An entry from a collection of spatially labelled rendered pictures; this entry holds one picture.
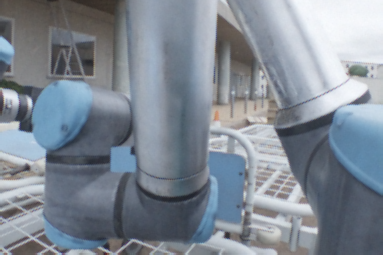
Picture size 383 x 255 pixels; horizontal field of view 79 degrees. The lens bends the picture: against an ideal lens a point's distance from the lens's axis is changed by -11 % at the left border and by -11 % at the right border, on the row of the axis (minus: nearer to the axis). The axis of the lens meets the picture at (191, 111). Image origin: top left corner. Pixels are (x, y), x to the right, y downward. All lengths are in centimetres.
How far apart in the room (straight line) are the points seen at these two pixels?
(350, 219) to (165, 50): 20
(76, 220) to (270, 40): 34
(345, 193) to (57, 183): 31
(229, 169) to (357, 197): 50
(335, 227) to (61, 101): 31
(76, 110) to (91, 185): 10
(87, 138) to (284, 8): 30
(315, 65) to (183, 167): 21
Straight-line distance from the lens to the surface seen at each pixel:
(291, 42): 36
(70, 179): 34
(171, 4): 21
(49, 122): 35
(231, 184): 70
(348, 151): 22
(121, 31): 663
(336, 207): 24
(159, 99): 23
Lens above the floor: 88
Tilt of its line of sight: 5 degrees down
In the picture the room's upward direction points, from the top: 2 degrees clockwise
